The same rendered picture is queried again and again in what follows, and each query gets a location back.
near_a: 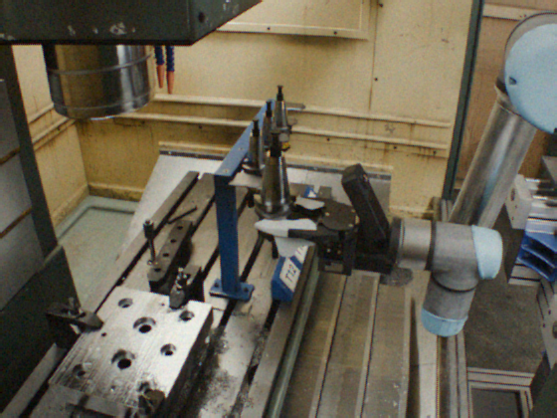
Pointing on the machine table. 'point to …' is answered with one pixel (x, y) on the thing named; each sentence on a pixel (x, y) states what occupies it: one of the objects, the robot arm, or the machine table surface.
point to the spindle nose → (99, 80)
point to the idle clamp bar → (179, 235)
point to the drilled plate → (170, 329)
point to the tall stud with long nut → (149, 237)
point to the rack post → (228, 248)
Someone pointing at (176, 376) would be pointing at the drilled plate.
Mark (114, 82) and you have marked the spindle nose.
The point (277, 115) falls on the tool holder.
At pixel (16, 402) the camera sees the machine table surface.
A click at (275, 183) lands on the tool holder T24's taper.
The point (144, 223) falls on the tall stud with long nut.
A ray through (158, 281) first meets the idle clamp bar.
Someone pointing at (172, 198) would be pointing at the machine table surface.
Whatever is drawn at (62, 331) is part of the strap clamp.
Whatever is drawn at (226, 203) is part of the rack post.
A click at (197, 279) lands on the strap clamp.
